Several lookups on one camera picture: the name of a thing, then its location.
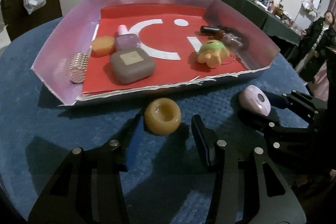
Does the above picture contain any pink rounded square case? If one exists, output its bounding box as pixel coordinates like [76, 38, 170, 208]
[239, 85, 271, 117]

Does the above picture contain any green yellow toy figure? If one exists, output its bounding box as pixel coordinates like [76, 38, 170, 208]
[197, 39, 230, 69]

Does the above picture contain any clear glass bottle red cap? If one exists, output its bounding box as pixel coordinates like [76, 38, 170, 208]
[214, 30, 243, 49]

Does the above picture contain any black nail polish bottle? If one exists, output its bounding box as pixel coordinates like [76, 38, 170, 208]
[200, 26, 222, 36]

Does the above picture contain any gold perforated cylinder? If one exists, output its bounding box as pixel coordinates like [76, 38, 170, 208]
[67, 53, 89, 84]

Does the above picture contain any grey perfume bottle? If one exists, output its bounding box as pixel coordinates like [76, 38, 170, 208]
[110, 47, 156, 84]

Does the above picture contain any orange round puff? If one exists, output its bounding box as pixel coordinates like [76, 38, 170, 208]
[91, 36, 114, 57]

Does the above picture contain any purple nail polish bottle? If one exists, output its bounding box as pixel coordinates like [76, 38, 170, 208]
[115, 24, 141, 51]

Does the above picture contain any person in black coat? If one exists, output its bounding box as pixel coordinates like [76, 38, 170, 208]
[293, 11, 335, 83]

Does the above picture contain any blue fuzzy blanket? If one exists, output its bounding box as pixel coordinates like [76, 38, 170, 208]
[1, 19, 306, 223]

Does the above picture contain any dark green covered table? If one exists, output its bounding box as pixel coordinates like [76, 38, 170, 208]
[221, 0, 301, 46]

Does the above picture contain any white refrigerator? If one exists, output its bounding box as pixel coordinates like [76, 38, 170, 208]
[280, 0, 320, 29]

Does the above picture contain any red Miniso paper bag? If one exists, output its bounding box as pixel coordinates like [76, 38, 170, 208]
[82, 5, 247, 95]

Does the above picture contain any pink cardboard tray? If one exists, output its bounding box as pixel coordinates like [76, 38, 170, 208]
[31, 0, 280, 106]

